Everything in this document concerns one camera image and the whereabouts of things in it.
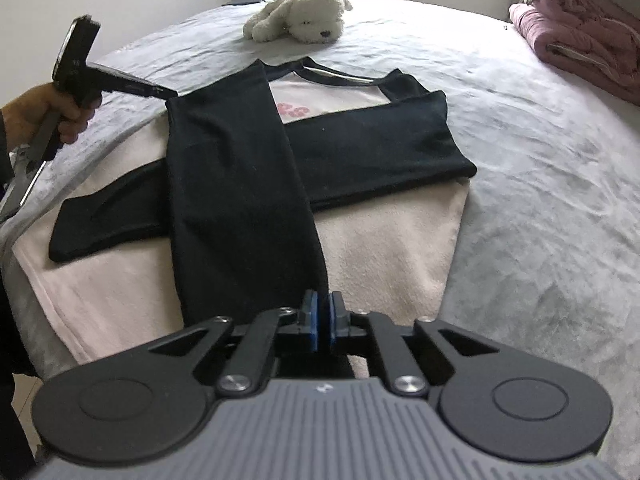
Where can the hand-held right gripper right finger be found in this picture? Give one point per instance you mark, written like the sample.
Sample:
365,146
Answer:
327,320

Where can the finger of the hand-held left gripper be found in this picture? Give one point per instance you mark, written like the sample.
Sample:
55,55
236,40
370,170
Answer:
140,87

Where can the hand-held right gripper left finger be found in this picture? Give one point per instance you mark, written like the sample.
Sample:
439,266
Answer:
312,320

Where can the cream black-sleeved shirt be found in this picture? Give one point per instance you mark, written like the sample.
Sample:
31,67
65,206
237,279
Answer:
390,240

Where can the person's left hand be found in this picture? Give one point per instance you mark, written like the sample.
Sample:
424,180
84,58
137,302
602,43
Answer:
27,115

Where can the dark blue notebook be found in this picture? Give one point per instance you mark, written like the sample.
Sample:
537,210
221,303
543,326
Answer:
242,1

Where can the white plush dog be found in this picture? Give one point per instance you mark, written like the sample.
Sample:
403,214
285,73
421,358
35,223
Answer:
310,15

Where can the bed with grey sheet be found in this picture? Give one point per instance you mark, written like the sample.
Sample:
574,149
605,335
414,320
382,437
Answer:
525,160

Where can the person's dark clothing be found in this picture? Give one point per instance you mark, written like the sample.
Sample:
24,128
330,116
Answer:
10,440

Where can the dusty pink folded quilt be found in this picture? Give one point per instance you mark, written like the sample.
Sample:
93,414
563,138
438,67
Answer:
590,30

